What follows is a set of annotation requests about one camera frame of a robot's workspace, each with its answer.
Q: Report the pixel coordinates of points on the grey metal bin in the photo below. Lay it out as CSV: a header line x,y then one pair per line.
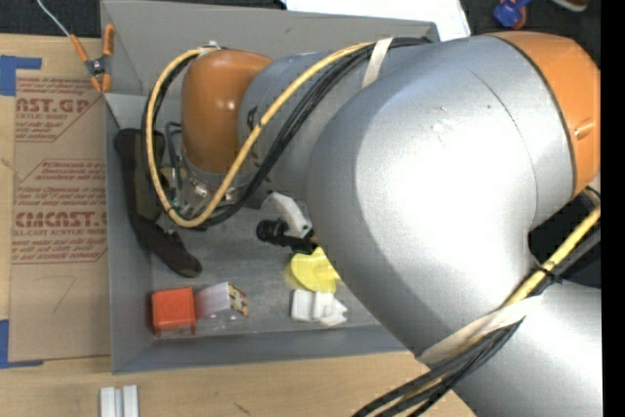
x,y
244,259

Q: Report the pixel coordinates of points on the black cylinder on white bracket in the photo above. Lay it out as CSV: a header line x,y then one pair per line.
x,y
273,230

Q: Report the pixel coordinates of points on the clear box with patterned end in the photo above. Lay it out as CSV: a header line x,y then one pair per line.
x,y
215,300

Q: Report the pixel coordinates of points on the orange box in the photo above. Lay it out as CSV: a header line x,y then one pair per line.
x,y
173,310

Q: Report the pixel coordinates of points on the brown cardboard board, red print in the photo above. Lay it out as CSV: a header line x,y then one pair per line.
x,y
58,298

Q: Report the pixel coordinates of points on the yellow round toy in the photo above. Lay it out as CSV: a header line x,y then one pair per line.
x,y
308,272

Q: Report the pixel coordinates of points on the white plastic piece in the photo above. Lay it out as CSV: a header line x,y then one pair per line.
x,y
312,307

